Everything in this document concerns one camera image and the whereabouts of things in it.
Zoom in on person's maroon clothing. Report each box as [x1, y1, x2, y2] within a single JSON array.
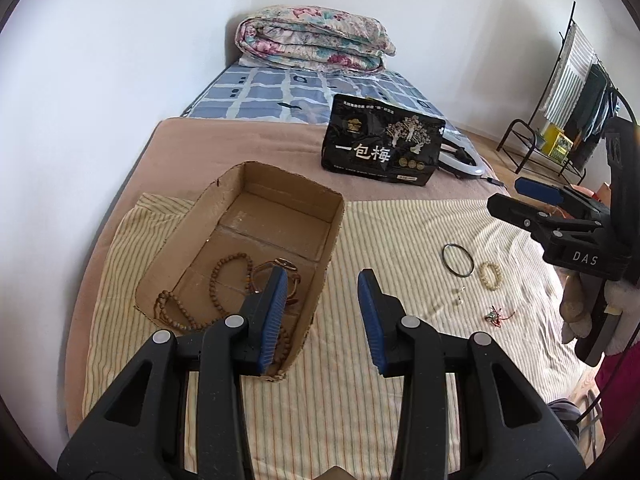
[[597, 342, 640, 443]]

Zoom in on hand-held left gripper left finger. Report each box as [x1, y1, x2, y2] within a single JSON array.
[[56, 266, 291, 480]]

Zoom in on brown strap watch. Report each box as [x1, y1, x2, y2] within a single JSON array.
[[250, 257, 303, 306]]

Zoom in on striped hanging towel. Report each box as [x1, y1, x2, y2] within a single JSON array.
[[540, 25, 598, 123]]

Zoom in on black metal clothes rack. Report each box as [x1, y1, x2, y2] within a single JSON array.
[[496, 2, 626, 186]]

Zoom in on black snack bag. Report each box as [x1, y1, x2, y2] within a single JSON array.
[[321, 93, 447, 187]]

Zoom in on person's right hand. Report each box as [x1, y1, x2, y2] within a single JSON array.
[[559, 267, 632, 345]]

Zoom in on dark hanging clothes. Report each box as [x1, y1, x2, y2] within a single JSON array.
[[565, 62, 621, 171]]

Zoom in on red string charm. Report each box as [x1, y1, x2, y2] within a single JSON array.
[[482, 304, 516, 328]]

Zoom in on striped cream cloth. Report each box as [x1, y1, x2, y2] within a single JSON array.
[[82, 192, 601, 480]]

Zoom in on white ring light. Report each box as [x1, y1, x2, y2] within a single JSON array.
[[437, 127, 488, 181]]

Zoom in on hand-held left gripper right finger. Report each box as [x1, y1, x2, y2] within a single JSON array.
[[356, 268, 587, 480]]

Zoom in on blue checkered bed sheet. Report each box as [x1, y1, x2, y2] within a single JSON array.
[[180, 62, 466, 133]]

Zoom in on brown cardboard piece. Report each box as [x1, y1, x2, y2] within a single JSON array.
[[310, 466, 362, 480]]

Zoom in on folded floral quilt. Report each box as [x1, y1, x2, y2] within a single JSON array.
[[236, 5, 397, 75]]

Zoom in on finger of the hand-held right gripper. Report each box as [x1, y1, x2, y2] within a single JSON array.
[[515, 176, 603, 209], [486, 193, 613, 247]]

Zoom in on black bangle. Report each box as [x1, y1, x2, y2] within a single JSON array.
[[441, 243, 475, 277]]

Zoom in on yellow box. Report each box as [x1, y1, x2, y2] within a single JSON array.
[[542, 125, 573, 158]]

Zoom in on brown wooden bead necklace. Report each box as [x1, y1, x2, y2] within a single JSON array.
[[152, 252, 293, 361]]

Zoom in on black cable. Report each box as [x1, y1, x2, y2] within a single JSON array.
[[575, 340, 640, 461]]

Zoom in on cream bead bracelet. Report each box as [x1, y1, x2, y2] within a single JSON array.
[[478, 261, 503, 286]]

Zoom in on cardboard box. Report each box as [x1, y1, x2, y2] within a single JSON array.
[[134, 161, 346, 383]]

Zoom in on brown blanket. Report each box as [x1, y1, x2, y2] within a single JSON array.
[[65, 117, 511, 436]]

